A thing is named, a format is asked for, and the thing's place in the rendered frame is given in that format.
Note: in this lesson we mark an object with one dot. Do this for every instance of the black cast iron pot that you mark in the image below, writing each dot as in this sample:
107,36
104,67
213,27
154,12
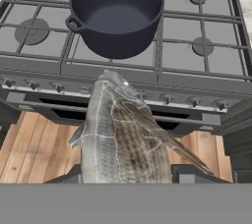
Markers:
114,15

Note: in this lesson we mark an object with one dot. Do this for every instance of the dark grey hob knob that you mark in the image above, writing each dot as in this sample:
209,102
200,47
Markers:
221,104
194,101
59,87
33,85
168,98
8,82

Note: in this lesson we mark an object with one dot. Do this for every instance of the dark grey cupboard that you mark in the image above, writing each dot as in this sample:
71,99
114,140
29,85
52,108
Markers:
239,142
7,120

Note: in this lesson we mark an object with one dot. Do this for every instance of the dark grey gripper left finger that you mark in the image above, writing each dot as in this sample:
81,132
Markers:
73,176

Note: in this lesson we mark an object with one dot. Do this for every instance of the grey gas hob range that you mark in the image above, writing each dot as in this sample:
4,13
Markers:
203,54

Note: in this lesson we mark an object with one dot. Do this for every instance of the grey scaly frozen fish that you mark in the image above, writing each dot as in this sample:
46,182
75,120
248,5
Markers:
124,136

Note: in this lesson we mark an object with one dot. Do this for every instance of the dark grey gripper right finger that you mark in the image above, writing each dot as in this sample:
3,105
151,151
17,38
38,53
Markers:
183,175

